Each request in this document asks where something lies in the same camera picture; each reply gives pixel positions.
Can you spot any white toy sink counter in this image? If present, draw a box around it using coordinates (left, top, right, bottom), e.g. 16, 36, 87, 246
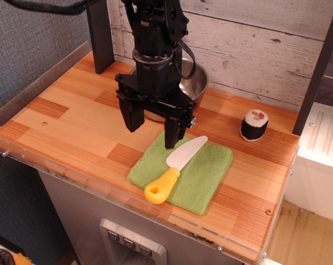
284, 103, 333, 220

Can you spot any dark grey right post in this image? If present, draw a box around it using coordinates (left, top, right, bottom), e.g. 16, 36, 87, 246
292, 16, 333, 136

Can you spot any stainless steel bowl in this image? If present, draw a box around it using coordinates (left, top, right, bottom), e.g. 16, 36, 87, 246
130, 58, 209, 122

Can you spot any yellow plush object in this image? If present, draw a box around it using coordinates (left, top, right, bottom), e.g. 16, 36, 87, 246
12, 253, 33, 265

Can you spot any green cloth towel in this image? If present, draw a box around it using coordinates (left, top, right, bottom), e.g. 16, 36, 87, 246
127, 132, 233, 215

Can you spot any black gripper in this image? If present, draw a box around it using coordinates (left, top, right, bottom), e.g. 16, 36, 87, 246
115, 56, 197, 150

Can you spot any plush sushi roll toy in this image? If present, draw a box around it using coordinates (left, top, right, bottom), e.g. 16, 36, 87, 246
240, 109, 269, 141

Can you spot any silver toy dispenser panel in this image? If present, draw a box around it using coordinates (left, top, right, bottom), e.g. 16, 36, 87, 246
99, 218, 168, 264

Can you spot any yellow handled white toy knife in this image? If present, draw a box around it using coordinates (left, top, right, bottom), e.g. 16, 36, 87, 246
144, 136, 208, 205

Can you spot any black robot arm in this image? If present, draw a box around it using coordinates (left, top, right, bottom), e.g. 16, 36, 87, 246
115, 1, 197, 149

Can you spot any clear acrylic edge guard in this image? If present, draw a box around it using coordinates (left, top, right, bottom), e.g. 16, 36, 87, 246
0, 129, 299, 264

